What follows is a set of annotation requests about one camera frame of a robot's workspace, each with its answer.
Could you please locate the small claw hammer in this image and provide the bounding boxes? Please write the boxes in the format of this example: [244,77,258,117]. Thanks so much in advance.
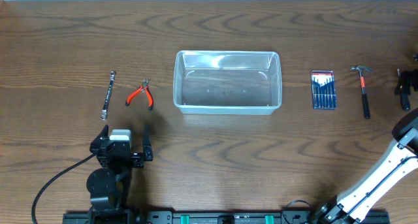
[350,65,372,119]

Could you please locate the black yellow screwdriver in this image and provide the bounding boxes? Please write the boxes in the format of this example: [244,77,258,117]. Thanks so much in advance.
[397,69,411,111]

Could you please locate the precision screwdriver set case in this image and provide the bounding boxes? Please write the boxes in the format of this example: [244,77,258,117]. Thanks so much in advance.
[311,71,337,110]

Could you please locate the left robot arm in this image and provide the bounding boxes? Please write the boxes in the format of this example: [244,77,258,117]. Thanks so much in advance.
[86,125,153,211]

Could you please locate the clear plastic container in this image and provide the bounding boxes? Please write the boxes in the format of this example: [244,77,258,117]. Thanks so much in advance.
[173,50,282,115]

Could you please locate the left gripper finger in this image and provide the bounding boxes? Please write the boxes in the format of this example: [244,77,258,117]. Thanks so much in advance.
[96,125,109,141]
[142,125,152,153]

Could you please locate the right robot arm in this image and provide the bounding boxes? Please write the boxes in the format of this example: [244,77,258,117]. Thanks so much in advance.
[310,110,417,223]

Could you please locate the orange handled pliers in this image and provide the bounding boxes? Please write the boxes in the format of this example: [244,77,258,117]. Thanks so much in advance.
[125,78,154,110]

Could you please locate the silver black wrench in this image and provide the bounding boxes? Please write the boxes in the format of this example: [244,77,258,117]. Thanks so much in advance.
[101,71,116,121]

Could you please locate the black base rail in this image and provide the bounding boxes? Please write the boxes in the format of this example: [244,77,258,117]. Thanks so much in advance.
[62,210,391,224]

